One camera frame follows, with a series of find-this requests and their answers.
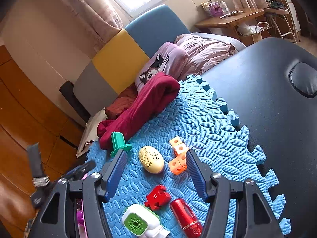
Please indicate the white green plug-in device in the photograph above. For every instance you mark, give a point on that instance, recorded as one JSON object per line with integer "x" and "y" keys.
{"x": 142, "y": 222}

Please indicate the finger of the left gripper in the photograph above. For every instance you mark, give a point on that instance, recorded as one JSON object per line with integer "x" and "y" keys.
{"x": 79, "y": 172}
{"x": 34, "y": 157}

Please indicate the dark red folded blanket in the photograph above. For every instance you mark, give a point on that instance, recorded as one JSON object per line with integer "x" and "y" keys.
{"x": 151, "y": 101}

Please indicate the pink shallow cardboard box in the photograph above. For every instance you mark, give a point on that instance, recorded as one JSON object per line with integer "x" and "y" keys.
{"x": 82, "y": 230}

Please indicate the purple box on table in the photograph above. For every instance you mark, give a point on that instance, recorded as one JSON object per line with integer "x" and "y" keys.
{"x": 215, "y": 9}

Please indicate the yellow oval perforated object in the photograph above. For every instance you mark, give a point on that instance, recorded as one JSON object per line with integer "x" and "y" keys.
{"x": 151, "y": 159}

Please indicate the wooden wardrobe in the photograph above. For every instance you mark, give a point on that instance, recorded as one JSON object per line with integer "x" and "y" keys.
{"x": 28, "y": 117}

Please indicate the grey yellow blue headboard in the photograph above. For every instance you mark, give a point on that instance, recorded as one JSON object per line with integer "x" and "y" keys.
{"x": 115, "y": 67}

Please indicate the pink striped bedsheet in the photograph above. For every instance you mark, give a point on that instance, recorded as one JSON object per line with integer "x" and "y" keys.
{"x": 206, "y": 51}

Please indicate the orange linked cubes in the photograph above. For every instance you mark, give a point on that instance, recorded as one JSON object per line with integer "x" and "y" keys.
{"x": 178, "y": 164}

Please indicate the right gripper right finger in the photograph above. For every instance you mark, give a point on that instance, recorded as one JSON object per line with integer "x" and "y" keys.
{"x": 200, "y": 174}

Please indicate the red metallic cylinder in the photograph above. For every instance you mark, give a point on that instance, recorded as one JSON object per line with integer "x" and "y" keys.
{"x": 187, "y": 220}

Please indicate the wooden side table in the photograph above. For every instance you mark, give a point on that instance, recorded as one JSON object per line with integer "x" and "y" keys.
{"x": 231, "y": 23}

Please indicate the black rolled mat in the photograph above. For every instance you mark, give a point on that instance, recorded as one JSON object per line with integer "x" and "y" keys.
{"x": 67, "y": 91}

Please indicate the red puzzle piece block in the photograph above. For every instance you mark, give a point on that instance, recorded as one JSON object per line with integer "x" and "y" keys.
{"x": 157, "y": 198}

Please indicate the cat print pillow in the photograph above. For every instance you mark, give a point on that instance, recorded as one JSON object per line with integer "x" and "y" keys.
{"x": 169, "y": 59}

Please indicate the beige canvas bag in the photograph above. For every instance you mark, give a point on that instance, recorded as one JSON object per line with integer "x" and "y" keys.
{"x": 90, "y": 132}

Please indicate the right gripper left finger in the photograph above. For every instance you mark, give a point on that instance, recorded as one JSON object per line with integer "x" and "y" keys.
{"x": 111, "y": 175}

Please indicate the pink curtain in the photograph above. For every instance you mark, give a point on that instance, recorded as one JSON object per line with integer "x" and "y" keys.
{"x": 98, "y": 17}

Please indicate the blue foam puzzle mat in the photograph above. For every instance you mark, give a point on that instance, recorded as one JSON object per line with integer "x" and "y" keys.
{"x": 204, "y": 123}

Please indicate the magenta plastic cup toy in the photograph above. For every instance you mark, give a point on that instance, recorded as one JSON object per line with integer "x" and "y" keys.
{"x": 80, "y": 217}

